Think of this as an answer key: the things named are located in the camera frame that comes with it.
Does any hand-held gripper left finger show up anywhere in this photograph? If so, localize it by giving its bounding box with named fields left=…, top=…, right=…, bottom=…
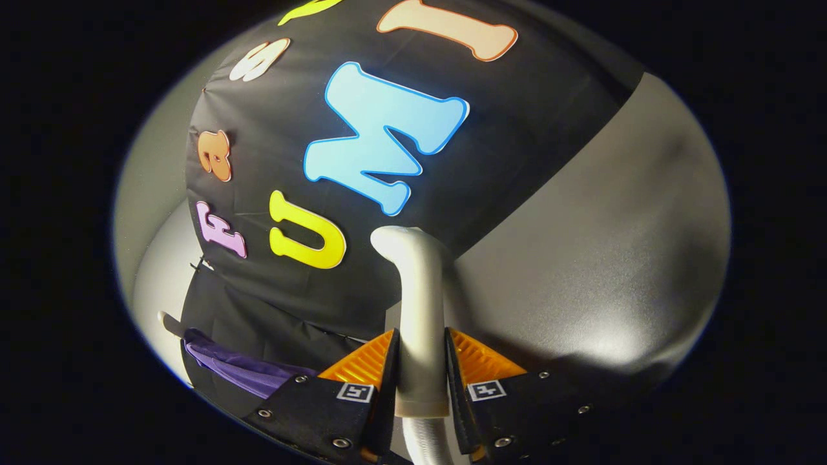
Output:
left=242, top=328, right=401, bottom=465

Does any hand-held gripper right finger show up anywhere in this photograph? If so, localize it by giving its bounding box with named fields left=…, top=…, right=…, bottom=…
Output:
left=445, top=327, right=621, bottom=463

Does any white garment steamer head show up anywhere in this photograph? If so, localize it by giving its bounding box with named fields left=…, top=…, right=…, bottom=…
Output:
left=370, top=226, right=451, bottom=419

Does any purple corduroy jacket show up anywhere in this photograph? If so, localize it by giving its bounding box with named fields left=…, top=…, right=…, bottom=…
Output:
left=183, top=328, right=317, bottom=399

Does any grey cabinet with dark top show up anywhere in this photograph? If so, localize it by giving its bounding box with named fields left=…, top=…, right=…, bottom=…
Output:
left=388, top=71, right=731, bottom=388

